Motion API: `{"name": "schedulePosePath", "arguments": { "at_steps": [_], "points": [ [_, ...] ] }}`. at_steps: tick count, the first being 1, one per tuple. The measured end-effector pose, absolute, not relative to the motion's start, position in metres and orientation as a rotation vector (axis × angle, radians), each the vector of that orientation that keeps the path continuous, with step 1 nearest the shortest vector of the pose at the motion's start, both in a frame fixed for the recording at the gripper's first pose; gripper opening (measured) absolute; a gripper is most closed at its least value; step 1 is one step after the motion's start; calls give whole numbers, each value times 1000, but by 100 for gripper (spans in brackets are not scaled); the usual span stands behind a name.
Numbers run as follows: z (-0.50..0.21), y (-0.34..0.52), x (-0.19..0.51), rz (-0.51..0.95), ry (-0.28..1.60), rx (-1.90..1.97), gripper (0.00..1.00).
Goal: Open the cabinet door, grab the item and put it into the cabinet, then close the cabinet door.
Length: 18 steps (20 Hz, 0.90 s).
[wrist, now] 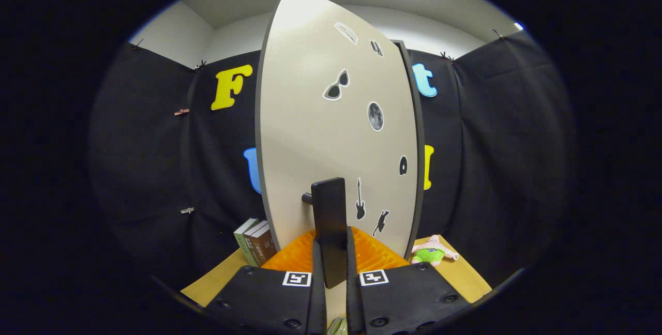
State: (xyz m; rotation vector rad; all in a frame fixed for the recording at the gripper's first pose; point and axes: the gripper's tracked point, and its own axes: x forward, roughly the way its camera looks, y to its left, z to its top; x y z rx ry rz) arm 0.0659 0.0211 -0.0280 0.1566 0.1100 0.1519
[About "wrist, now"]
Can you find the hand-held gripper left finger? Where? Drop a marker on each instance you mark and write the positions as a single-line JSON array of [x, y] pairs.
[[318, 299]]

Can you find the green book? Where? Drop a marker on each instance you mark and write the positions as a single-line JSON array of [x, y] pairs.
[[243, 245]]

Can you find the grey cabinet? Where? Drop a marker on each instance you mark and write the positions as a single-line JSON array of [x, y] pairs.
[[420, 143]]

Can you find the silver clip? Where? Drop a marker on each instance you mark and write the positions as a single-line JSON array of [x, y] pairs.
[[187, 210]]

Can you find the black clip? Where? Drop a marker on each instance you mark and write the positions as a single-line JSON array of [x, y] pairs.
[[137, 44], [446, 57], [200, 65], [498, 34]]

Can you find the pink and green plush toy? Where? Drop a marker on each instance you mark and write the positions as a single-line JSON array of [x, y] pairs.
[[429, 255]]

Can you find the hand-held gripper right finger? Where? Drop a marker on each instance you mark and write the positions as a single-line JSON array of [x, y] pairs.
[[353, 299]]

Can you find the green packet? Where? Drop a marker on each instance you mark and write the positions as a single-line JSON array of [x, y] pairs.
[[337, 328]]

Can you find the copper clip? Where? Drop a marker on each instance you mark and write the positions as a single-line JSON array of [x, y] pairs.
[[181, 112]]

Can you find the black backdrop cloth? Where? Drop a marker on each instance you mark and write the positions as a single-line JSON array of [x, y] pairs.
[[507, 143]]

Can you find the beige cabinet door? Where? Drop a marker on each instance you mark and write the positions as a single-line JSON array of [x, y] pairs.
[[310, 118]]

